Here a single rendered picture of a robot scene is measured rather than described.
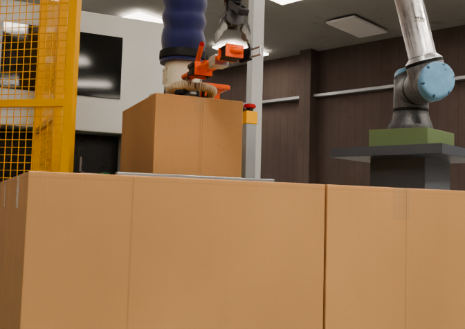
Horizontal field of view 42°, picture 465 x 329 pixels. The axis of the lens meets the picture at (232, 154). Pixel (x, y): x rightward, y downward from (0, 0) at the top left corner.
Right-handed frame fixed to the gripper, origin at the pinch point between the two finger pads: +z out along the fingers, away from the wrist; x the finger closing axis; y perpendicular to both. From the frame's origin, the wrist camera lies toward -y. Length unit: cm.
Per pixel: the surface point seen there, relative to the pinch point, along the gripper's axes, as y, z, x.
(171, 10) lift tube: 53, -28, 10
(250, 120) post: 79, 16, -44
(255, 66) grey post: 306, -72, -155
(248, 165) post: 79, 41, -45
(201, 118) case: 26.9, 25.6, 2.7
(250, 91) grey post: 309, -47, -151
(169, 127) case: 26.9, 30.5, 16.4
